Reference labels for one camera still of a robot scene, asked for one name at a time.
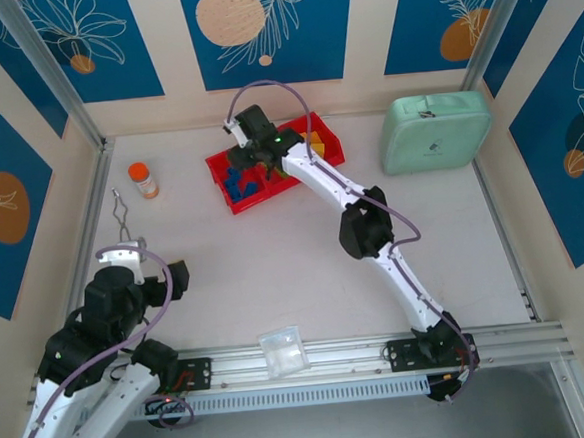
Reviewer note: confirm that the yellow lego brick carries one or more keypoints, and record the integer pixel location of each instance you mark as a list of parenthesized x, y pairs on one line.
[(320, 150), (311, 140)]

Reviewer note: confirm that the mint green zip case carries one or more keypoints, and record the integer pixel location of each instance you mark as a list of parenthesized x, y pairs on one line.
[(446, 133)]

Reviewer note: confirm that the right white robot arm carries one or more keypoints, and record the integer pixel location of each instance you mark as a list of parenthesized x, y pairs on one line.
[(319, 174)]

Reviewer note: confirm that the aluminium side rail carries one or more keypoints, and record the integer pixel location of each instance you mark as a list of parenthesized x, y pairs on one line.
[(511, 244), (91, 208)]

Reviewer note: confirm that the clear plastic bag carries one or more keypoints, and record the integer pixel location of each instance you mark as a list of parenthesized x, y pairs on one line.
[(283, 352)]

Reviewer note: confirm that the red three-compartment tray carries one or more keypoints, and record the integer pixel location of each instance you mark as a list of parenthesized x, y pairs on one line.
[(334, 148)]

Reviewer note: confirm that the circuit board with green LED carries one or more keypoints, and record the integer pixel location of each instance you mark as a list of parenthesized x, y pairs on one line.
[(167, 405)]

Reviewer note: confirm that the blue floral wall poster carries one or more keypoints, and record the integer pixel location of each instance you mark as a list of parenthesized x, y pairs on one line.
[(125, 55), (16, 73), (539, 26), (310, 42), (548, 161), (22, 238), (418, 19)]

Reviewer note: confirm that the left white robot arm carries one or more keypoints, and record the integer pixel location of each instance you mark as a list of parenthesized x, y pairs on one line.
[(41, 427)]

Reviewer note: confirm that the large green lego brick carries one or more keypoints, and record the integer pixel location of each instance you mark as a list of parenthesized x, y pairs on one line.
[(283, 173)]

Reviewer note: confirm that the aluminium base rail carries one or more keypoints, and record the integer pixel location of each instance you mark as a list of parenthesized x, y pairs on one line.
[(341, 356)]

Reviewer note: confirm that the orange-capped spice bottle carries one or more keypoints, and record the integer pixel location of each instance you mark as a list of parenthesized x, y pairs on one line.
[(143, 181)]

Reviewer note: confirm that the aluminium frame post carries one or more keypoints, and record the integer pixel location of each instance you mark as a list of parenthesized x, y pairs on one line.
[(491, 24), (51, 70)]

